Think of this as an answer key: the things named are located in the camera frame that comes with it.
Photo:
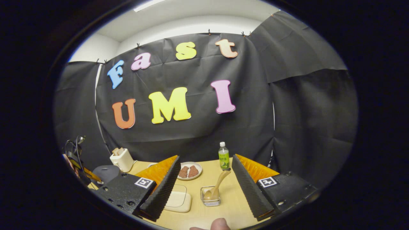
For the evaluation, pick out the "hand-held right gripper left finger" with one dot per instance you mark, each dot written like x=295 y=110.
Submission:
x=161 y=191

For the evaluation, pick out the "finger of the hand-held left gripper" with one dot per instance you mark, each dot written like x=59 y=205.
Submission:
x=86 y=174

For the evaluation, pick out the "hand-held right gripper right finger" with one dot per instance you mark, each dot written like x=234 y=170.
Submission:
x=250 y=191

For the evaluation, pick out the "clear box of rice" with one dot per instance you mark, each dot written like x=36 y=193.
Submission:
x=180 y=199

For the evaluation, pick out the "dark grey rice cooker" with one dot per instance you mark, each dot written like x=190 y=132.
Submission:
x=107 y=173

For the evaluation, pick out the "wooden spoon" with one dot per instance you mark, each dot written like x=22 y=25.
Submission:
x=217 y=185

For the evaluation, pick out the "clear chopstick holder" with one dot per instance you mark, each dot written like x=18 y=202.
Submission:
x=211 y=201

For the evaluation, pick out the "brown meat piece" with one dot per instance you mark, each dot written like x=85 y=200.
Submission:
x=193 y=171
x=183 y=172

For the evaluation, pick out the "green tea bottle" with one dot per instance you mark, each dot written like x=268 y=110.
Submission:
x=224 y=158

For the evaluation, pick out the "white round plate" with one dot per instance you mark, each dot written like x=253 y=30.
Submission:
x=198 y=166

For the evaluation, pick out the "ceiling light panel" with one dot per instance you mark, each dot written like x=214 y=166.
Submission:
x=148 y=4

